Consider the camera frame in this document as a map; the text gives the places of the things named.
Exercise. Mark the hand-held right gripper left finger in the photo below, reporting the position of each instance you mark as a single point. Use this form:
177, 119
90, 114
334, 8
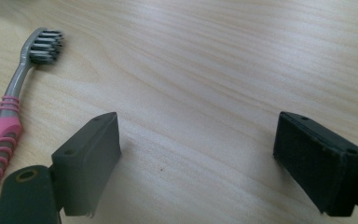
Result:
88, 161

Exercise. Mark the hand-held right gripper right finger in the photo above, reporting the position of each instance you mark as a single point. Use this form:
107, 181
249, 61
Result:
317, 161

